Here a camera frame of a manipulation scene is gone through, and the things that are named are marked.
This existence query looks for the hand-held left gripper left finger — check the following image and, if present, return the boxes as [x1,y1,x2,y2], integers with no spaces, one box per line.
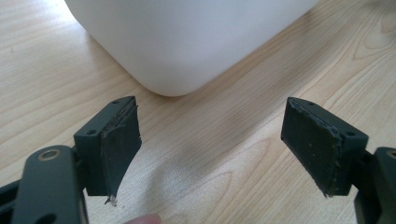
[73,95,143,207]

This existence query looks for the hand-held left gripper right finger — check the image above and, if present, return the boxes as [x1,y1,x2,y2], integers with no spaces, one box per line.
[280,96,370,198]

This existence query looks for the white plastic container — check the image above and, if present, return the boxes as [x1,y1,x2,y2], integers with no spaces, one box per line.
[64,0,319,97]

